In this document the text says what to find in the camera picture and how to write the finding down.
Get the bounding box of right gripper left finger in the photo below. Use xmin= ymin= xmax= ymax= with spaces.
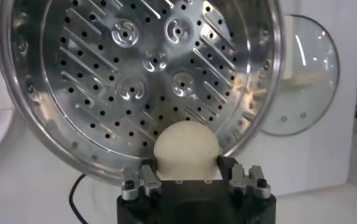
xmin=120 ymin=163 xmax=163 ymax=201

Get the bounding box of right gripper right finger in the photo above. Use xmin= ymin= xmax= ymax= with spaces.
xmin=217 ymin=155 xmax=272 ymax=201

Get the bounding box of white steamed baozi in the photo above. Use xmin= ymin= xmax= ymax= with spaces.
xmin=153 ymin=120 xmax=220 ymax=180

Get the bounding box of glass lid with cream handle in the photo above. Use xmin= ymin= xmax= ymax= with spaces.
xmin=258 ymin=14 xmax=341 ymax=137

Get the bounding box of perforated steel steamer basket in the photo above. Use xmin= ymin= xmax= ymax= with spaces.
xmin=0 ymin=0 xmax=286 ymax=186

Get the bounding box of black cooker power cable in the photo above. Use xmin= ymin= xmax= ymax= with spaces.
xmin=68 ymin=173 xmax=89 ymax=224

